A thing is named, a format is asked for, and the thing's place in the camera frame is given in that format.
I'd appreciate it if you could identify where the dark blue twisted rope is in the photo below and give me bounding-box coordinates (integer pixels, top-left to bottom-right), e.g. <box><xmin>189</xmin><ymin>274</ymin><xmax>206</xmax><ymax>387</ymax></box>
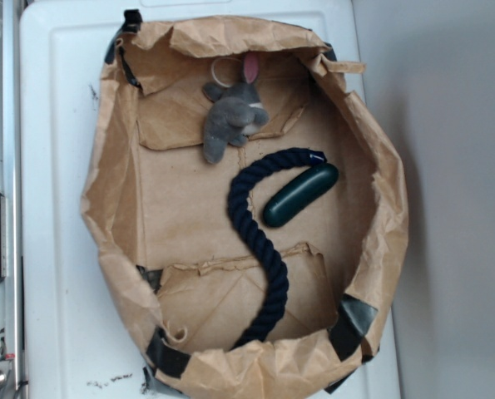
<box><xmin>226</xmin><ymin>146</ymin><xmax>329</xmax><ymax>348</ymax></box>

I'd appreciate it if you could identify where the brown paper bag tray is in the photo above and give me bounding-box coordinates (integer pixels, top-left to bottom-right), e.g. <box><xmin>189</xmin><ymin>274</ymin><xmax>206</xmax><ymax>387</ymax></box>
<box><xmin>81</xmin><ymin>11</ymin><xmax>408</xmax><ymax>398</ymax></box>

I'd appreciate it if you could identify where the dark green oblong capsule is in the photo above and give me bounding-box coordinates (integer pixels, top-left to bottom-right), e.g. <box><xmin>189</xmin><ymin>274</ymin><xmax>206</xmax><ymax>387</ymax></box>
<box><xmin>263</xmin><ymin>163</ymin><xmax>339</xmax><ymax>228</ymax></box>

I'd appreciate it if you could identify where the grey plush bunny toy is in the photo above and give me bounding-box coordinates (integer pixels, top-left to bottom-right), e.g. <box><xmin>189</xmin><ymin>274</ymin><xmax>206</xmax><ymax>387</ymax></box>
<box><xmin>202</xmin><ymin>52</ymin><xmax>270</xmax><ymax>164</ymax></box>

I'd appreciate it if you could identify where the white plastic bin lid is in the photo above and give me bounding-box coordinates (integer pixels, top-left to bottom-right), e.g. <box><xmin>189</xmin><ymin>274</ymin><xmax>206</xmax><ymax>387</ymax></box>
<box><xmin>18</xmin><ymin>0</ymin><xmax>403</xmax><ymax>399</ymax></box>

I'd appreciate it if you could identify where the aluminium frame rail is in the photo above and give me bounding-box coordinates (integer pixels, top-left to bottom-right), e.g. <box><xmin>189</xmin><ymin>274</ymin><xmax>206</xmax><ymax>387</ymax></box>
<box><xmin>0</xmin><ymin>1</ymin><xmax>28</xmax><ymax>398</ymax></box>

